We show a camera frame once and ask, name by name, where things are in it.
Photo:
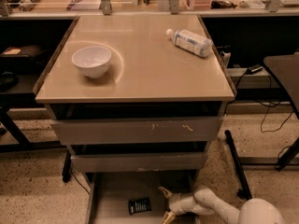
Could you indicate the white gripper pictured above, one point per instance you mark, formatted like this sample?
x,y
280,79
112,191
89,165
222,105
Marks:
x,y
176,203

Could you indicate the dark blue rxbar wrapper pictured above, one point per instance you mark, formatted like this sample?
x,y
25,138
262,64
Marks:
x,y
139,205

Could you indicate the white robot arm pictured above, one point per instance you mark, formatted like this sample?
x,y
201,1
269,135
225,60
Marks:
x,y
203,202

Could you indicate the middle drawer front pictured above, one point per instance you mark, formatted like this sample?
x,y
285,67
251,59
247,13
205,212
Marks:
x,y
139,162

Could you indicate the open bottom drawer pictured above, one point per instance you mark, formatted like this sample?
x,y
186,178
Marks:
x,y
112,192

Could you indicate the top drawer front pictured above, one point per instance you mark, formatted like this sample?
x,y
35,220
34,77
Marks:
x,y
129,131

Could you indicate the grey drawer cabinet with counter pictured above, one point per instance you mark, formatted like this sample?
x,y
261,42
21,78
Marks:
x,y
148,78

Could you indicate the black table leg base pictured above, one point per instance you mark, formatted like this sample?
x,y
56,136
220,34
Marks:
x,y
244,191

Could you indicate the black cabinet caster leg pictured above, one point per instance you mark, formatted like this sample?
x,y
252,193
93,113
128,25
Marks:
x,y
66,173

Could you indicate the black power adapter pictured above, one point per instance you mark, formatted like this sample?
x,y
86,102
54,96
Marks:
x,y
254,69

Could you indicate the white ceramic bowl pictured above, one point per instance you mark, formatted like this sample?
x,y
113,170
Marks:
x,y
92,61

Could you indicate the clear plastic water bottle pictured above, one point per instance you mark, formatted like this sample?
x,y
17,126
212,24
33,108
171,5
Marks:
x,y
193,43

